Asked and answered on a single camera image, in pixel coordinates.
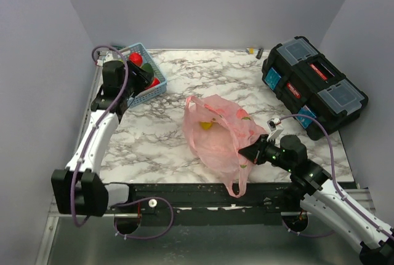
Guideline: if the green screwdriver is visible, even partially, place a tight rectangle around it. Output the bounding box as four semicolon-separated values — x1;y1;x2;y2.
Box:
111;44;126;50

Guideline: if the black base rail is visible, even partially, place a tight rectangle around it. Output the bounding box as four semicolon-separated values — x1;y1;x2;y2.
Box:
110;183;301;226

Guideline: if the red fake apple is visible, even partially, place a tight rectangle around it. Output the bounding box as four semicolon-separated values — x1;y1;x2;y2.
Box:
146;77;161;90

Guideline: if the dark green fake avocado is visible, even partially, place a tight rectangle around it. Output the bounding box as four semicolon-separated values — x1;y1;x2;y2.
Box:
141;63;154;74

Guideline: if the small yellow black object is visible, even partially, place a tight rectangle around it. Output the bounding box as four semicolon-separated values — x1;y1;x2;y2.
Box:
246;47;264;60

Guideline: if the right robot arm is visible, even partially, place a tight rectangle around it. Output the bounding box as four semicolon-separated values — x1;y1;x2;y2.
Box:
238;135;393;264

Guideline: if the pink plastic bag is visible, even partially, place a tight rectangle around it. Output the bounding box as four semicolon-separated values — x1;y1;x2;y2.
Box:
182;95;267;198

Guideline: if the blue plastic basket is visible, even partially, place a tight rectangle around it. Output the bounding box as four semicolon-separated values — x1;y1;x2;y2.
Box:
119;43;167;108

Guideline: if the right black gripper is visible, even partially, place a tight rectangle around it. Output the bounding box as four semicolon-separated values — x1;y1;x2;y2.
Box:
238;133;294;172

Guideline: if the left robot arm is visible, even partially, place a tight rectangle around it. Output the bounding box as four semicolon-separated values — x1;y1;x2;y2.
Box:
51;60;155;216

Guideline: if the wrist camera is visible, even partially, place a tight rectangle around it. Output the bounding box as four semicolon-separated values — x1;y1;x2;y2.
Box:
267;118;284;141
96;51;118;67

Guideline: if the red fake strawberry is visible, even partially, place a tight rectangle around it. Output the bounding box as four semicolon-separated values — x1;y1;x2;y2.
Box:
129;52;143;67

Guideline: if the black toolbox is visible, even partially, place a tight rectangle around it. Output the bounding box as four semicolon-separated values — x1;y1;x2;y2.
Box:
262;36;369;141

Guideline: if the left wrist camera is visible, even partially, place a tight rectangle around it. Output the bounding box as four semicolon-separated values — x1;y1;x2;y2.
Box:
96;51;118;67

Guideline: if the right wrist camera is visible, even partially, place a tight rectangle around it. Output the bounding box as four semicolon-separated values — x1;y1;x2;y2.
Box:
267;118;284;141

